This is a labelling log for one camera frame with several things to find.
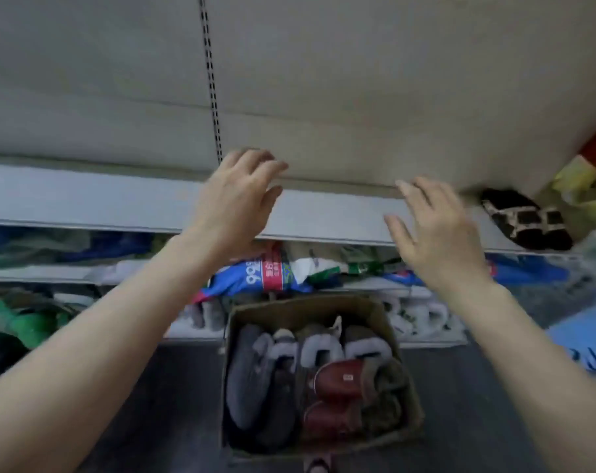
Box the person's left hand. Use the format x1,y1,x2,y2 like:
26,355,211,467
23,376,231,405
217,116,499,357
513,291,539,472
180,148,290,243

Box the person's right hand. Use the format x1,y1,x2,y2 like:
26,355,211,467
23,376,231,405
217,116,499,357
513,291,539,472
383,176,494,292

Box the person's right forearm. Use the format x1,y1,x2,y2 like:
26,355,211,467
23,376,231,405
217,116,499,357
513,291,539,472
426,275,596,473

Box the person's left forearm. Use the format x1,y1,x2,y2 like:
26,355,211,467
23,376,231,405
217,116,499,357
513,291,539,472
0,232,253,473

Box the blue red white packet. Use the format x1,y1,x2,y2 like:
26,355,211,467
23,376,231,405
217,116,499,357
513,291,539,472
198,242,314,305

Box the white green packet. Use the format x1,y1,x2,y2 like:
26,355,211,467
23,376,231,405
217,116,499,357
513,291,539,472
282,240,403,287

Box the white fur slippers in bag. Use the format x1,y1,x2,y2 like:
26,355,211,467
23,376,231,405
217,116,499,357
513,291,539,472
376,289,469,340

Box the brown cardboard box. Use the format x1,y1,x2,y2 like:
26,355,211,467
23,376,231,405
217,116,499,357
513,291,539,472
218,292,426,464

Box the grey slipper with white fur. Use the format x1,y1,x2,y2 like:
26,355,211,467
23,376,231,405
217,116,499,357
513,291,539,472
297,322,347,386
270,327,300,376
342,325,393,371

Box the black checked slipper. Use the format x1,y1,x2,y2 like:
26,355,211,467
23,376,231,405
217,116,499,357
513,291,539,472
478,188,575,253

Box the blue plastic packet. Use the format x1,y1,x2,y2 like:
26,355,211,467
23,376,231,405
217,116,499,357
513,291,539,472
484,253,571,287

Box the slotted metal shelf upright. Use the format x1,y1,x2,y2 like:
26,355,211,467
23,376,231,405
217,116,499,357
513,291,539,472
197,0,226,164

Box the olive plush slipper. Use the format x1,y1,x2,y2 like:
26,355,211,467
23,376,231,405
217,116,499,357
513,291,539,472
360,393,403,435
374,358,410,405

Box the maroon leather slipper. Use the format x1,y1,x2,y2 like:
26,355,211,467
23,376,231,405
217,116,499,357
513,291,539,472
312,359,378,402
301,401,364,443

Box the grey metal shelf board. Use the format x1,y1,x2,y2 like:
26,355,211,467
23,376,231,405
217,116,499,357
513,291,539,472
0,155,582,256

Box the dark grey plush slipper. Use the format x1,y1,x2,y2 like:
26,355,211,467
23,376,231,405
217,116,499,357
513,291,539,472
225,323,275,430
253,368,300,450

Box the yellow plastic packet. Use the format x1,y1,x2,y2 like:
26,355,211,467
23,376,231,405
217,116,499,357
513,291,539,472
551,154,596,223

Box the pile of blue green bags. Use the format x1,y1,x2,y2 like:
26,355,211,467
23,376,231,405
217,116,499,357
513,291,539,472
0,225,171,269

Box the clear plastic bag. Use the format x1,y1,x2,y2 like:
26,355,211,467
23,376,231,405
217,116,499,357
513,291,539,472
570,225,596,272

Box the light blue plastic bag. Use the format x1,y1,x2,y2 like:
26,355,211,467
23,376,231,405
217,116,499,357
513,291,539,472
543,294,596,376

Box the green plush item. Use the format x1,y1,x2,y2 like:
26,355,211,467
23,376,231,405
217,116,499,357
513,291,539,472
0,294,76,351

